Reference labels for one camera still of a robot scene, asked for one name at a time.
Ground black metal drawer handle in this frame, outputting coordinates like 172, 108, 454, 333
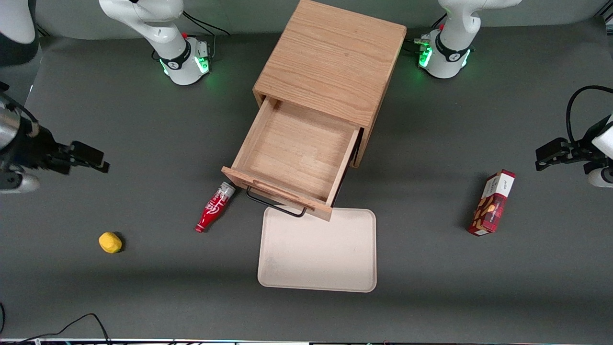
246, 186, 308, 219

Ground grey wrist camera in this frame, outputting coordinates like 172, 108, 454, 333
587, 165, 613, 188
0, 172, 41, 194

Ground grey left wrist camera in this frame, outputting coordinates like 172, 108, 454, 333
587, 165, 613, 188

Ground beige rectangular tray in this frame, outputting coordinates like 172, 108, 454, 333
257, 206, 377, 293

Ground wooden drawer cabinet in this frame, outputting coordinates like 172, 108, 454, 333
253, 0, 408, 169

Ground red soda bottle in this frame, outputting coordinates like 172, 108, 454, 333
195, 182, 236, 234

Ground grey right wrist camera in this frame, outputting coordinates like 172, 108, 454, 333
0, 172, 41, 194

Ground yellow lemon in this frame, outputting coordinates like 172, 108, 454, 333
99, 232, 123, 254

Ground red cookie box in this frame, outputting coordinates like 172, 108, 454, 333
467, 169, 516, 237

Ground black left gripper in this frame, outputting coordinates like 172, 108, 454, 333
535, 115, 613, 172

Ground wooden drawer with grip lip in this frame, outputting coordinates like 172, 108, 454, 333
221, 95, 361, 222

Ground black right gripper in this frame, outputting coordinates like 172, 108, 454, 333
25, 126, 110, 175

